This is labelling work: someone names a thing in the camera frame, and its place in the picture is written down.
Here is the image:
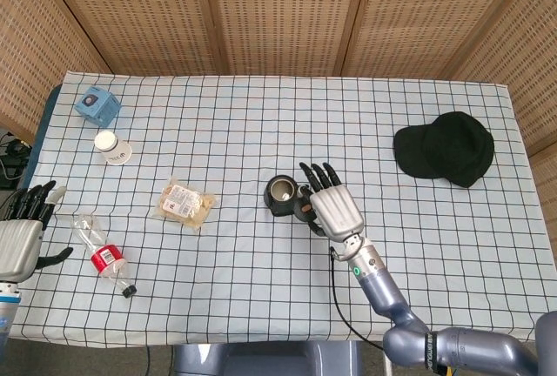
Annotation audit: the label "clear bottle with red label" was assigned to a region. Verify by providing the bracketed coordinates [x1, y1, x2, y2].
[71, 213, 138, 299]

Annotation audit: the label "woven bamboo folding screen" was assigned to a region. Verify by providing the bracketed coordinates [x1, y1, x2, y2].
[0, 0, 557, 229]

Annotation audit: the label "black cables and devices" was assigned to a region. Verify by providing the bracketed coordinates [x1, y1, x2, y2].
[0, 131, 35, 191]

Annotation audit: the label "black baseball cap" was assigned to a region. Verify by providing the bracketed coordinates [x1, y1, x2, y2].
[393, 111, 495, 189]

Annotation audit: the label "blue cardboard box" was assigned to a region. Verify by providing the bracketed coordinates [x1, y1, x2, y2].
[73, 85, 122, 129]

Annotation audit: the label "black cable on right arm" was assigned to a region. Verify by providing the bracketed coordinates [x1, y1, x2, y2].
[328, 245, 386, 351]

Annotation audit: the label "white paper cup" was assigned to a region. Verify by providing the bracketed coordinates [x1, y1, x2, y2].
[94, 129, 132, 166]

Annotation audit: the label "packaged snack bag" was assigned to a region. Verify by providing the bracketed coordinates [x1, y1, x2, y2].
[151, 175, 218, 232]

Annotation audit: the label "checked light blue tablecloth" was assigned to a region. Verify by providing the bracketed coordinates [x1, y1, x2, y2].
[7, 70, 546, 348]

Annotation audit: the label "black teapot lid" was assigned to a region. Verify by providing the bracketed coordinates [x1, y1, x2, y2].
[293, 196, 318, 223]

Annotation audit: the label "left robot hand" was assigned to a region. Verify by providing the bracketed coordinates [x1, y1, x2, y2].
[0, 180, 74, 284]

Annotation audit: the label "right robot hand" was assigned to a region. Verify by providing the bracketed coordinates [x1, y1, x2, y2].
[295, 160, 366, 240]

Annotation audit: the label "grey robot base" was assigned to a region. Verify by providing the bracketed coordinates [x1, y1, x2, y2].
[172, 340, 363, 376]

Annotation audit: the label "black teapot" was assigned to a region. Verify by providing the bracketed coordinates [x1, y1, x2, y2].
[263, 174, 305, 218]

